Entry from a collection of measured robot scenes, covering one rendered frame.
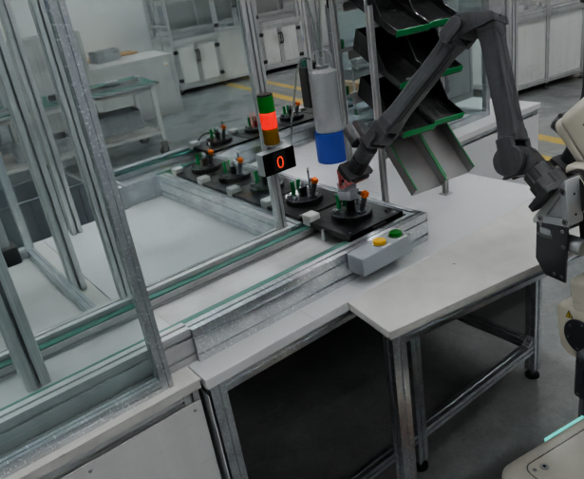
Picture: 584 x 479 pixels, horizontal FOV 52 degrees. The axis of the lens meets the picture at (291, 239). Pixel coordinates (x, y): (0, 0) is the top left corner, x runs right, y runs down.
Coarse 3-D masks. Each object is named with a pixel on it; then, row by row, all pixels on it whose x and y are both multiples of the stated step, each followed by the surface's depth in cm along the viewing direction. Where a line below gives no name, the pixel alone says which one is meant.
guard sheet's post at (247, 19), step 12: (240, 0) 173; (240, 12) 176; (252, 24) 177; (252, 36) 178; (252, 48) 179; (252, 60) 180; (252, 72) 182; (276, 180) 197; (276, 192) 198; (276, 204) 199; (276, 216) 201
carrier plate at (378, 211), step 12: (372, 204) 208; (324, 216) 205; (372, 216) 199; (384, 216) 198; (396, 216) 198; (324, 228) 197; (336, 228) 194; (348, 228) 193; (360, 228) 192; (348, 240) 189
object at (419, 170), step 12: (396, 144) 213; (408, 144) 214; (420, 144) 213; (396, 156) 206; (408, 156) 212; (420, 156) 213; (432, 156) 209; (396, 168) 208; (408, 168) 210; (420, 168) 211; (432, 168) 211; (408, 180) 204; (420, 180) 209; (432, 180) 210; (444, 180) 207; (420, 192) 206
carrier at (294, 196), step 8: (296, 184) 224; (304, 184) 219; (296, 192) 225; (304, 192) 219; (320, 192) 221; (328, 192) 226; (336, 192) 224; (288, 200) 219; (296, 200) 216; (304, 200) 217; (312, 200) 215; (320, 200) 218; (328, 200) 218; (288, 208) 217; (296, 208) 215; (304, 208) 214; (312, 208) 213; (320, 208) 212; (288, 216) 212; (296, 216) 209
